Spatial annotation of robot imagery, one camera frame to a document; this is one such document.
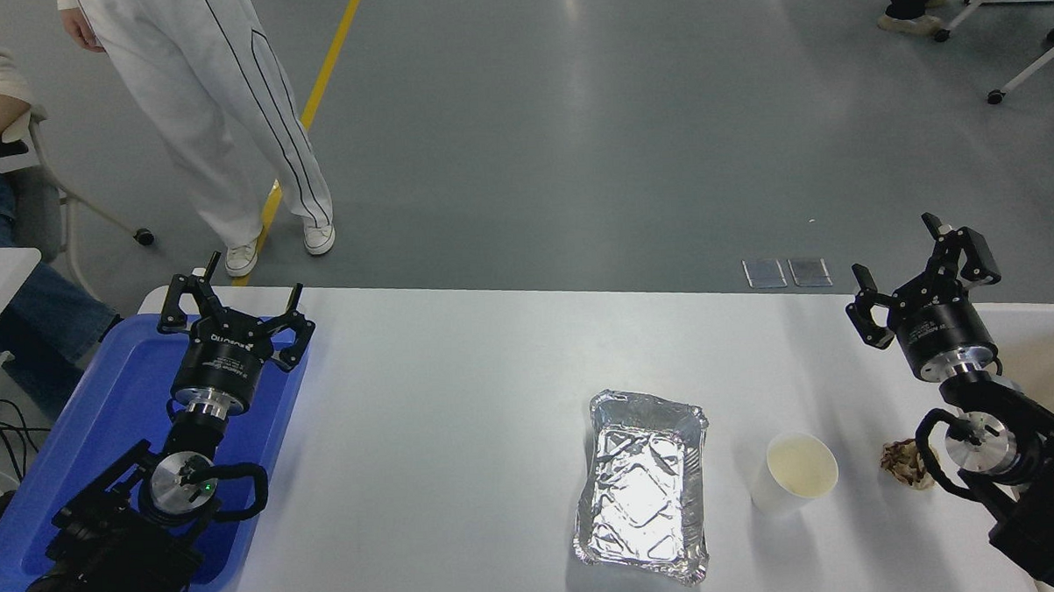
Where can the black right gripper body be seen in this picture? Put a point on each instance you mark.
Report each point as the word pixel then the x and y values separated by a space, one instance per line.
pixel 940 330

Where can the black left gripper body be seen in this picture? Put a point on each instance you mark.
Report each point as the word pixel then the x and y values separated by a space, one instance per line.
pixel 222 364

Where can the white paper cup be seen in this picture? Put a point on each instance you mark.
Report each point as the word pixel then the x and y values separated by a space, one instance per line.
pixel 800 466

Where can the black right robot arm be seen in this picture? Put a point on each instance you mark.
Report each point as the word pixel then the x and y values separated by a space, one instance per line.
pixel 1052 523

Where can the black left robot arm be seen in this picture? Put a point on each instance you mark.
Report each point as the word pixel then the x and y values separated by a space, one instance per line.
pixel 106 556

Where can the person's right hand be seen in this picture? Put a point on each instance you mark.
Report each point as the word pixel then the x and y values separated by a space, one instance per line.
pixel 82 31

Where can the clear floor plate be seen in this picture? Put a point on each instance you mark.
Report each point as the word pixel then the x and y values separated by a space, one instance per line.
pixel 765 274
pixel 810 272

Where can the blue plastic tray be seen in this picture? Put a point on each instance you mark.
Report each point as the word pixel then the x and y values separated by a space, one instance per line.
pixel 118 398

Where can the crumpled tan paper ball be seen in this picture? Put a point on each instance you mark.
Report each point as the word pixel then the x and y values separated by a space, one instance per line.
pixel 901 463

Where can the grey wheeled office chair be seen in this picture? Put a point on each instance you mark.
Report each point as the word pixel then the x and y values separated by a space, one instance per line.
pixel 37 208

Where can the silver foil tray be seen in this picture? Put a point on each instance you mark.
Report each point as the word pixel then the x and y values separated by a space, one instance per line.
pixel 639 494

